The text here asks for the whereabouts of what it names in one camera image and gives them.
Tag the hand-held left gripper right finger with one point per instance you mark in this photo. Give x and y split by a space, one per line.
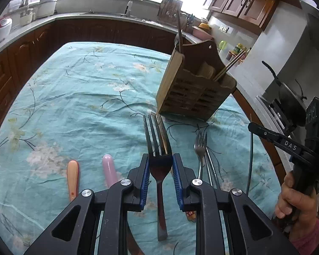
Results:
176 183

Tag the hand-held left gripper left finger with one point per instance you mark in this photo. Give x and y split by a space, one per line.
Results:
146 180

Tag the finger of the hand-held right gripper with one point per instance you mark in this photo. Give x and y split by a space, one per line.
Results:
276 139

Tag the large steel fork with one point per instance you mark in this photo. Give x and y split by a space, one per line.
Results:
159 170

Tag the wooden utensil holder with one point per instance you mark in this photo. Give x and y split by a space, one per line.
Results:
191 95

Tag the steel spoon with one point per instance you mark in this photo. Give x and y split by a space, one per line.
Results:
179 32

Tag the person's right forearm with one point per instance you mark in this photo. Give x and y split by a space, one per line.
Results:
307 240

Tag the person's right hand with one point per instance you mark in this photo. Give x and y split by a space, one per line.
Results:
297 207

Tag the gas stove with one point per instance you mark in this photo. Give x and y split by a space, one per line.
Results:
273 111

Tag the metal chopstick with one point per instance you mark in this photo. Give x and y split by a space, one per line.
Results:
213 168
209 164

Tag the slim steel fork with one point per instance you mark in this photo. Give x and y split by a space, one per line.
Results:
200 148

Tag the black wok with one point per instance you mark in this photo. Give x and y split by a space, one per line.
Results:
289 98

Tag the group of spice jars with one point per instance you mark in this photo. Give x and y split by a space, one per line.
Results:
238 50

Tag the teal floral tablecloth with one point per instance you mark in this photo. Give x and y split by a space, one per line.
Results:
82 98

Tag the green cup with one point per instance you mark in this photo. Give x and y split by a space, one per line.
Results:
222 45

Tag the grey range hood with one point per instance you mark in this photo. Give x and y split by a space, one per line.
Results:
316 26

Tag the pink basin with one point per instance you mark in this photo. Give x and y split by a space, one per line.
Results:
202 33

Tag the yellow bowl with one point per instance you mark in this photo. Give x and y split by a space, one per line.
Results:
204 26

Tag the white bowl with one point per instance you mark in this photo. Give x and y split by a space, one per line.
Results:
204 20

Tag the brown wooden upper cabinets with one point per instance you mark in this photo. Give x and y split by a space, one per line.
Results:
242 2

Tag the brown wooden cabinets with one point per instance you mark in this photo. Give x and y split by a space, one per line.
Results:
242 2
29 47

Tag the knife block with scissors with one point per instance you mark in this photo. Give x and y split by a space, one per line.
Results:
189 21

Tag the kitchen sink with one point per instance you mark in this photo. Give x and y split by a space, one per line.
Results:
117 14

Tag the wooden cutting board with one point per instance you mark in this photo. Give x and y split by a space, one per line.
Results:
168 9

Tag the chrome kitchen faucet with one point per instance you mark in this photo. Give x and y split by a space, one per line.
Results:
128 5

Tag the brown wooden lower cabinets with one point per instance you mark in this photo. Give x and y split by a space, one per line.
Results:
29 47

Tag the grey kitchen countertop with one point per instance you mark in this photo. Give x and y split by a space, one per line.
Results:
69 16

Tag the large white cooker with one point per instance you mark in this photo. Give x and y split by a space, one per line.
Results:
46 6

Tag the small white electric pot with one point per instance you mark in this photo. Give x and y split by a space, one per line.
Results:
26 17

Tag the white and red rice cooker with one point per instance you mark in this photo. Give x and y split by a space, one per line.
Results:
2 29

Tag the small wall socket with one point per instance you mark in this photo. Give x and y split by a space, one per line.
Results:
226 29

